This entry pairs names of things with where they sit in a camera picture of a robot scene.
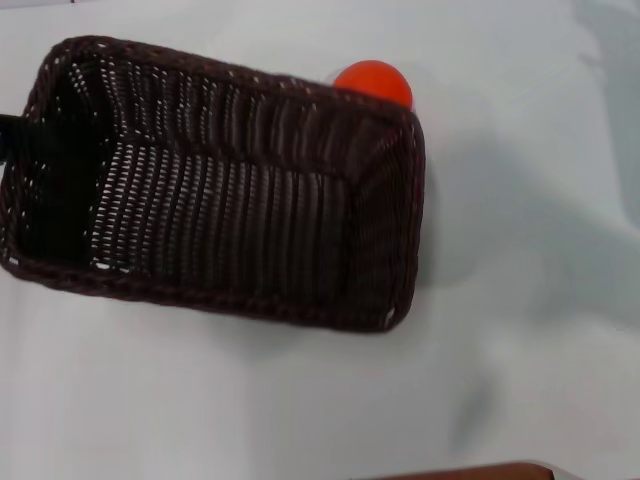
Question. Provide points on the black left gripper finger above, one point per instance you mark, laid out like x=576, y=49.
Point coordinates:
x=9, y=137

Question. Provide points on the orange ball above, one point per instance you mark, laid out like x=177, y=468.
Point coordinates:
x=375, y=80

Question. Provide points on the brown wooden edge strip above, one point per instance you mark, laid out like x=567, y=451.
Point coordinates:
x=480, y=472

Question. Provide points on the dark brown woven basket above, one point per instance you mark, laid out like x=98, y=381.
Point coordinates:
x=225, y=225

